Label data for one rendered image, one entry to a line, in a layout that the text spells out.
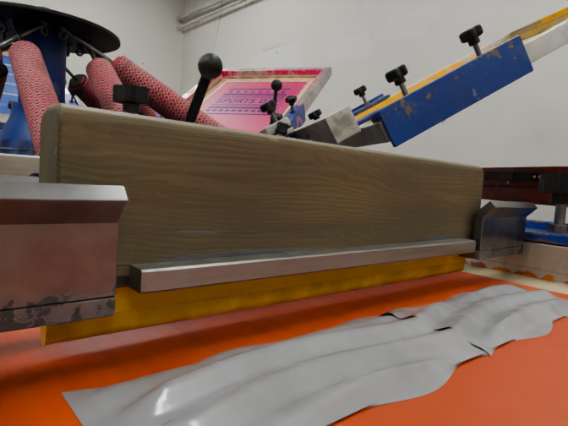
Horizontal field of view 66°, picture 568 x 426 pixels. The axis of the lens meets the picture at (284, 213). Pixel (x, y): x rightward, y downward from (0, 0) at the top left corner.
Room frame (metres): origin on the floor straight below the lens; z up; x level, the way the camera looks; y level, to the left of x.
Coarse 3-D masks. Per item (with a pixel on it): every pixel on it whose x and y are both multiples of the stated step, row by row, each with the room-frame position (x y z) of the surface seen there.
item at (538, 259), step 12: (528, 252) 0.44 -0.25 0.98; (540, 252) 0.43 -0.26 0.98; (552, 252) 0.42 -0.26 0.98; (564, 252) 0.42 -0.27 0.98; (468, 264) 0.49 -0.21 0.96; (480, 264) 0.48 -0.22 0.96; (492, 264) 0.47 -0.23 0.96; (504, 264) 0.46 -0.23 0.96; (516, 264) 0.45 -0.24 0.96; (528, 264) 0.44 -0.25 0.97; (540, 264) 0.43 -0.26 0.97; (552, 264) 0.42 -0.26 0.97; (564, 264) 0.42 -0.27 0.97; (540, 276) 0.43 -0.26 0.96; (552, 276) 0.42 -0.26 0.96; (564, 276) 0.41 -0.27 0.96
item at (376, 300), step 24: (384, 288) 0.34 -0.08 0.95; (408, 288) 0.35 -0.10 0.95; (432, 288) 0.35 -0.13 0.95; (456, 288) 0.36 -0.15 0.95; (480, 288) 0.37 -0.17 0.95; (528, 288) 0.38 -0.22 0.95; (384, 312) 0.28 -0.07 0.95; (552, 336) 0.25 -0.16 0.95; (504, 360) 0.21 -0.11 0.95; (528, 360) 0.21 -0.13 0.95; (552, 360) 0.21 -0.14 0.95
